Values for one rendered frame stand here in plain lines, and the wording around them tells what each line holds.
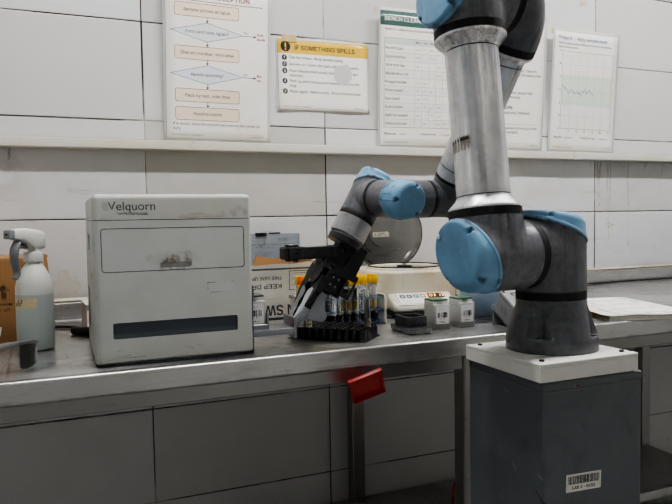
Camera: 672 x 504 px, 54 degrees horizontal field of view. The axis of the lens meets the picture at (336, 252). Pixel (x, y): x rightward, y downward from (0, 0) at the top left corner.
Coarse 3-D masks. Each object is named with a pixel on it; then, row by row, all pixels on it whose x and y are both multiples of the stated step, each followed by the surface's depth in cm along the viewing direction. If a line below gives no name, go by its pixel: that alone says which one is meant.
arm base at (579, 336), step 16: (528, 304) 109; (544, 304) 107; (560, 304) 106; (576, 304) 107; (512, 320) 112; (528, 320) 108; (544, 320) 107; (560, 320) 106; (576, 320) 106; (592, 320) 110; (512, 336) 110; (528, 336) 108; (544, 336) 107; (560, 336) 105; (576, 336) 105; (592, 336) 108; (528, 352) 107; (544, 352) 106; (560, 352) 105; (576, 352) 105; (592, 352) 107
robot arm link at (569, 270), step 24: (528, 216) 108; (552, 216) 106; (576, 216) 107; (552, 240) 105; (576, 240) 107; (552, 264) 104; (576, 264) 107; (528, 288) 108; (552, 288) 107; (576, 288) 107
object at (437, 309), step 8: (424, 304) 151; (432, 304) 147; (440, 304) 147; (448, 304) 148; (424, 312) 151; (432, 312) 148; (440, 312) 147; (448, 312) 148; (432, 320) 148; (440, 320) 147; (448, 320) 148; (432, 328) 148; (440, 328) 147; (448, 328) 148
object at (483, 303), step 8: (472, 296) 156; (480, 296) 157; (488, 296) 158; (496, 296) 158; (480, 304) 157; (488, 304) 158; (480, 312) 157; (488, 312) 158; (480, 320) 156; (488, 320) 156
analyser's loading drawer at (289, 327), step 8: (288, 320) 132; (296, 320) 129; (256, 328) 126; (264, 328) 127; (272, 328) 129; (280, 328) 128; (288, 328) 128; (296, 328) 129; (256, 336) 126; (296, 336) 129
